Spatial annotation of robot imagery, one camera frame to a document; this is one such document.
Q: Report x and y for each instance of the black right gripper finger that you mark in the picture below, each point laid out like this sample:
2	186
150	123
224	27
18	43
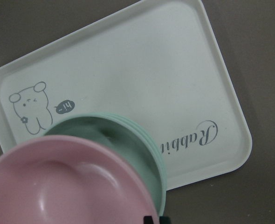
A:
161	220

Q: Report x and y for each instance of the small pink bowl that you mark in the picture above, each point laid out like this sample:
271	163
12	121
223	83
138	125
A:
67	180

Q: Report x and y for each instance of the green stacked bowls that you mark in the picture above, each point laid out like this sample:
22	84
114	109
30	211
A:
126	138

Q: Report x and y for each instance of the pale green rabbit tray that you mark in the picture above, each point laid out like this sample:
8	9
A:
156	62

